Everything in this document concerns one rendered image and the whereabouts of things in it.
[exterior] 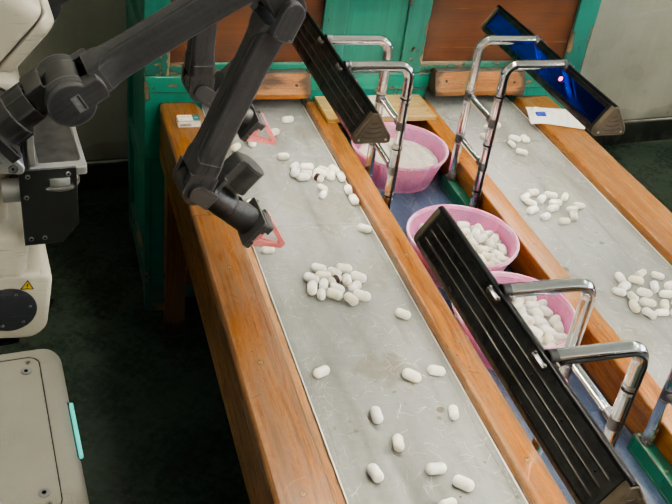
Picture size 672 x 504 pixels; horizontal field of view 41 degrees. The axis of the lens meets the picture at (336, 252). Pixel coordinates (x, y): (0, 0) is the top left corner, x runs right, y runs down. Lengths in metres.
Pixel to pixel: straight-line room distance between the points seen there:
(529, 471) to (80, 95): 0.96
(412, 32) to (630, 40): 1.88
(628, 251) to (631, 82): 2.29
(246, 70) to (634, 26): 2.99
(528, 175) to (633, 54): 2.01
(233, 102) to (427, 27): 1.19
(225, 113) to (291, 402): 0.52
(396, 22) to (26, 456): 1.52
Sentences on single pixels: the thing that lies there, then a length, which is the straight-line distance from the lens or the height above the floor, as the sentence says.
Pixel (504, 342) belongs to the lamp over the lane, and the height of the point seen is 1.08.
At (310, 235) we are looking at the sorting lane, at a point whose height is 0.74.
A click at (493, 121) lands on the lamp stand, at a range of 2.23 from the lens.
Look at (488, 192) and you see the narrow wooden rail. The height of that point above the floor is 0.76.
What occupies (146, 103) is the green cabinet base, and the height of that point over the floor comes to 0.76.
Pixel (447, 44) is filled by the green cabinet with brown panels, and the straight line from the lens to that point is 2.76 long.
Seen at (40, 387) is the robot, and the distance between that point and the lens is 2.37.
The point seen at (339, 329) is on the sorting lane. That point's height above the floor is 0.74.
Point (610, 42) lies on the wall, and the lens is 4.33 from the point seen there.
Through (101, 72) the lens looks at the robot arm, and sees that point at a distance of 1.50.
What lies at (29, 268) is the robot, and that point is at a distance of 1.86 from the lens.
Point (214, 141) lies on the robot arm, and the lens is 1.64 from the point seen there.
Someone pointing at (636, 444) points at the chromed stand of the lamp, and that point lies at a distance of 1.83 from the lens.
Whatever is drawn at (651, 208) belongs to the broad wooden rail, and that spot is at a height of 0.76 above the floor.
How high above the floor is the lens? 1.89
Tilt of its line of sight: 34 degrees down
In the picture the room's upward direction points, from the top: 8 degrees clockwise
